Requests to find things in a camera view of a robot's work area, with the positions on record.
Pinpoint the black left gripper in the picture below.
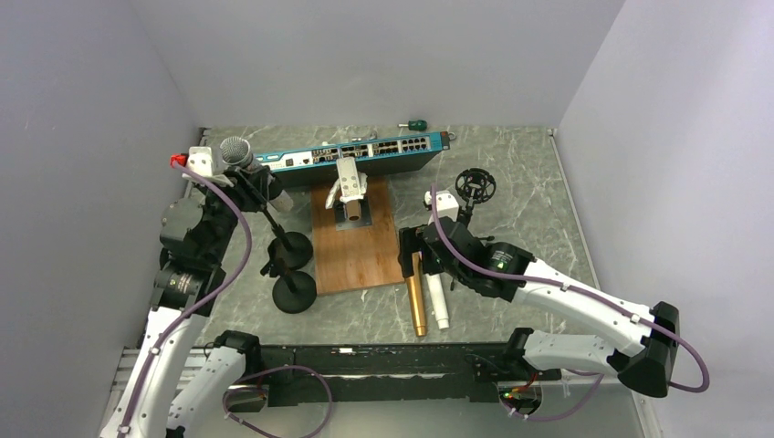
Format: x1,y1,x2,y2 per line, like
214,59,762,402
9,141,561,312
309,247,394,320
197,164,270,265

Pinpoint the white microphone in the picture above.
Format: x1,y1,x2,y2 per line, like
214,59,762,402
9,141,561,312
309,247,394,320
424,274,450,330

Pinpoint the gold microphone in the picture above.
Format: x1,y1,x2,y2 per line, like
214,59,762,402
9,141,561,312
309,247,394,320
404,252,427,338

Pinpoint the glitter mesh-head microphone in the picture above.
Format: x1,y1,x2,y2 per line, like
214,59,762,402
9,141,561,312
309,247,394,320
219,136,294,213

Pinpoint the black tripod shock-mount stand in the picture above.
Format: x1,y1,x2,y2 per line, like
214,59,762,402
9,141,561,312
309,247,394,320
455,168,497,226

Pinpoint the black round-base stand with clip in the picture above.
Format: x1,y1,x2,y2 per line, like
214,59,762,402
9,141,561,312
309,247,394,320
261,255,317,314

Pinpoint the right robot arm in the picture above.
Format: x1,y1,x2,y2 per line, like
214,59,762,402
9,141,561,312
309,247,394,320
398,217,680,398

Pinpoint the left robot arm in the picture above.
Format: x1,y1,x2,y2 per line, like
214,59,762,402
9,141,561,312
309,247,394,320
100,167,284,437

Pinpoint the wooden board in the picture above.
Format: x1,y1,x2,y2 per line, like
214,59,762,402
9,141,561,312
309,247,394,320
311,177,403,296

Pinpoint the blue network switch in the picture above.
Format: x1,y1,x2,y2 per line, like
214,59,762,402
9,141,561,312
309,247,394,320
254,131,455,189

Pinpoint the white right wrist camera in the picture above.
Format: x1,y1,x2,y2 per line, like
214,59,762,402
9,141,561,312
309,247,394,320
424,190,460,224

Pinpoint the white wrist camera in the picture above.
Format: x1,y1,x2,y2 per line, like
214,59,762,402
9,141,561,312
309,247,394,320
170,146,235,187
424,190,460,224

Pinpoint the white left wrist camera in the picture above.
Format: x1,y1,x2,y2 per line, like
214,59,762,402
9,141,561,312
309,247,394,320
170,146,235,187

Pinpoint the green-handled screwdriver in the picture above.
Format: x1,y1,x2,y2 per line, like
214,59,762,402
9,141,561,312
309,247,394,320
397,120,428,131

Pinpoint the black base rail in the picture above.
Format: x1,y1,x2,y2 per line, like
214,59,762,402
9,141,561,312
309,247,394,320
232,342,561,412

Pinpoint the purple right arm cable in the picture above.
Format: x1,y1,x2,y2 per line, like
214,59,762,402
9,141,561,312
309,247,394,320
429,183,711,423

